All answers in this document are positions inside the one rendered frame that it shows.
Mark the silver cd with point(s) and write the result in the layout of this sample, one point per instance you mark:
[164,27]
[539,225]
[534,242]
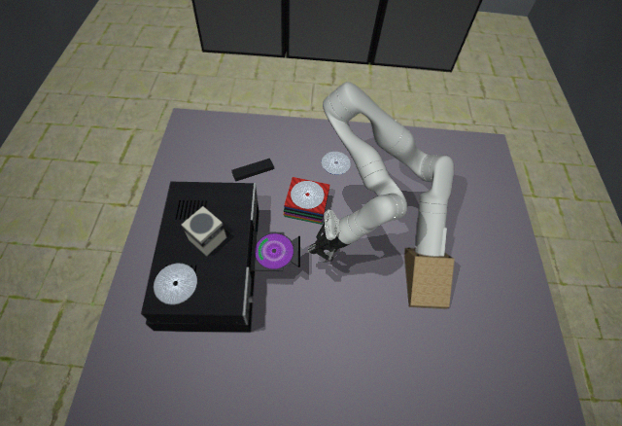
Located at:
[336,169]
[315,191]
[164,289]

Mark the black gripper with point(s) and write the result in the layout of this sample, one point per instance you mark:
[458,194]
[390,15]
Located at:
[322,243]

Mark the black flat bar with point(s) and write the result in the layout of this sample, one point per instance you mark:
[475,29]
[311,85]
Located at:
[252,169]

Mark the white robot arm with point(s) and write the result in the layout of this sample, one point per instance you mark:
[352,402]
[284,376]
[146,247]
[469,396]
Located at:
[342,105]

